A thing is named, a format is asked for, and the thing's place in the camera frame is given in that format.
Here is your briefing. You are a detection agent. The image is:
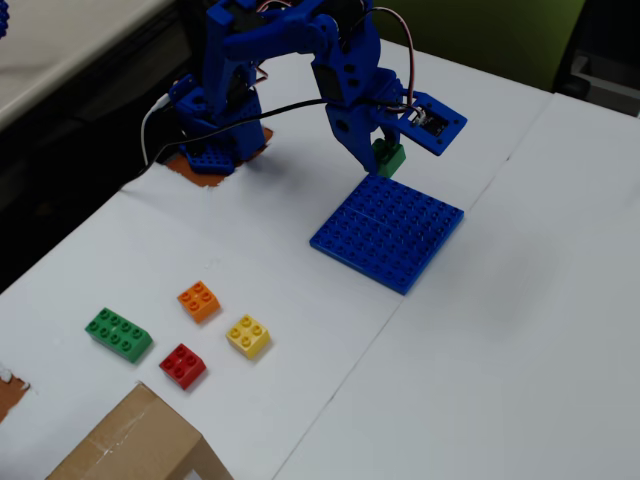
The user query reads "black grey furniture piece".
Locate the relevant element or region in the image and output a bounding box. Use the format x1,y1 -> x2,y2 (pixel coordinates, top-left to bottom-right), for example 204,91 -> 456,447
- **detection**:
554,0 -> 640,119

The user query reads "brown cardboard box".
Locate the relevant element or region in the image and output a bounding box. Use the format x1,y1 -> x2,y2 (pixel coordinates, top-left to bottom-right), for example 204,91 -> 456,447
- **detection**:
44,380 -> 234,480

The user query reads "green 2x2 block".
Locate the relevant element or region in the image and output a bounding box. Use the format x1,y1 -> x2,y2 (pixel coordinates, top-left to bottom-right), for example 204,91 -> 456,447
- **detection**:
372,138 -> 407,179

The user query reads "black cable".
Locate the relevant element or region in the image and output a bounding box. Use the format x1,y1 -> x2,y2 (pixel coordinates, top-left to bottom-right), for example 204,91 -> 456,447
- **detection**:
122,98 -> 416,189

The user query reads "green 2x4 block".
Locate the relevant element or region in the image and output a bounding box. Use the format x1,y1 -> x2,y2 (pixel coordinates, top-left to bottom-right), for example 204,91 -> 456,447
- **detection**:
83,306 -> 154,365

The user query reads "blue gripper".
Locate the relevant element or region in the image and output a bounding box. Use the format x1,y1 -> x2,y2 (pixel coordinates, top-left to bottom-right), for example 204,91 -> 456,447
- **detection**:
309,33 -> 405,175

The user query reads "red white servo wire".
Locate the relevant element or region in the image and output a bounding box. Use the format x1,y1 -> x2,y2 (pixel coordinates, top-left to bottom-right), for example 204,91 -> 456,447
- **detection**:
369,5 -> 419,109

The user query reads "green partition panel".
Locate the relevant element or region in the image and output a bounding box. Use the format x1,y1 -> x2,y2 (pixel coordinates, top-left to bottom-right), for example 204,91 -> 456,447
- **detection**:
372,0 -> 587,95

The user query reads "red 2x2 block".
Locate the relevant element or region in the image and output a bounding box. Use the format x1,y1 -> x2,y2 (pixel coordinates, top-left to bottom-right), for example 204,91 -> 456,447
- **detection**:
158,342 -> 208,391

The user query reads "blue 8x8 studded baseplate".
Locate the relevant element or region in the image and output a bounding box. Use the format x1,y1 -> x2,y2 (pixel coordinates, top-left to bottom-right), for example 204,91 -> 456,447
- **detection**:
308,173 -> 465,296

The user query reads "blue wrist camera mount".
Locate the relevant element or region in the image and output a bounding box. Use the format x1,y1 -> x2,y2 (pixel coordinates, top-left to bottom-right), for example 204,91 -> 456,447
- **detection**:
387,91 -> 469,157

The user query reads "white cable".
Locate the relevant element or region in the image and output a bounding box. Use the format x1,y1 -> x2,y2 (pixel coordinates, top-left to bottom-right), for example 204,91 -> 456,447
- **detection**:
141,92 -> 174,174

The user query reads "yellow 2x2 block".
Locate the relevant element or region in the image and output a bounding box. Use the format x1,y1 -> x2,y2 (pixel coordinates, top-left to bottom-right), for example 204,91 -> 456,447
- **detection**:
225,313 -> 273,360

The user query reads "orange 2x2 block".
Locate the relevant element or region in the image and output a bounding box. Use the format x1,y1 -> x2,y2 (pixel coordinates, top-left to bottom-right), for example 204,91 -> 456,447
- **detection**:
176,280 -> 222,325

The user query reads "white desk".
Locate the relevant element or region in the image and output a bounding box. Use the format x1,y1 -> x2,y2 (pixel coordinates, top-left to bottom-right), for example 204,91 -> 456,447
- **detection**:
0,0 -> 179,129

